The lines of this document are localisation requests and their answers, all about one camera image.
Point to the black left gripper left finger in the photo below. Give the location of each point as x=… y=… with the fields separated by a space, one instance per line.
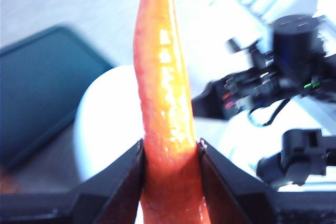
x=110 y=195

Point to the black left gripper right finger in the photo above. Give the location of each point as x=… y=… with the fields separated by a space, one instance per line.
x=236 y=200

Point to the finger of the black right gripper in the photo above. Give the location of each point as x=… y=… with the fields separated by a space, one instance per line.
x=210 y=102

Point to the orange carrot with green leaves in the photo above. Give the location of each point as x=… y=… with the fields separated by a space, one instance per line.
x=162 y=77

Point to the light blue round plate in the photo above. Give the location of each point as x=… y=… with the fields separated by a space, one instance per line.
x=110 y=119

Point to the dark green cutting board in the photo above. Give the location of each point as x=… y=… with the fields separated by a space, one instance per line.
x=39 y=90

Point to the black bracket block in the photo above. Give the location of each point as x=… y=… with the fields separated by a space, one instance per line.
x=299 y=155

